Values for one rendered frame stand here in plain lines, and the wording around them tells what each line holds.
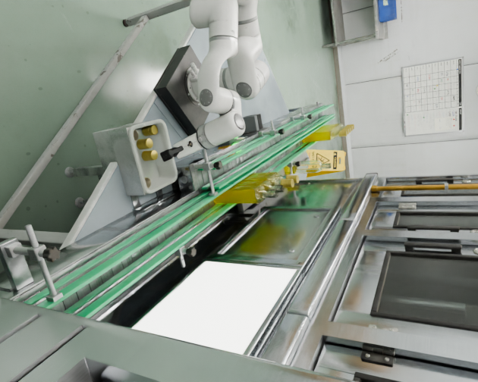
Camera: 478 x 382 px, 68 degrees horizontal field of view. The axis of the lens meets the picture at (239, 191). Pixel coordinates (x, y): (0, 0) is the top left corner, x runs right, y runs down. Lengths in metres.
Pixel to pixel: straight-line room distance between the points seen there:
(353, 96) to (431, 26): 1.58
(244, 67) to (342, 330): 0.84
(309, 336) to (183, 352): 0.60
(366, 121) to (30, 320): 6.95
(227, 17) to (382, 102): 6.11
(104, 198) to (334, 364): 0.80
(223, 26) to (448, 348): 0.93
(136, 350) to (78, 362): 0.04
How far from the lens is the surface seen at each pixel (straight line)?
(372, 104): 7.10
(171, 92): 1.38
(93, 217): 1.16
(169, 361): 0.27
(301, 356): 0.81
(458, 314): 0.97
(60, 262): 1.00
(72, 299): 0.99
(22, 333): 0.38
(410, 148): 7.18
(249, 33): 1.28
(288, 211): 1.48
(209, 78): 1.02
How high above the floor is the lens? 1.66
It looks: 30 degrees down
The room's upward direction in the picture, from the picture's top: 89 degrees clockwise
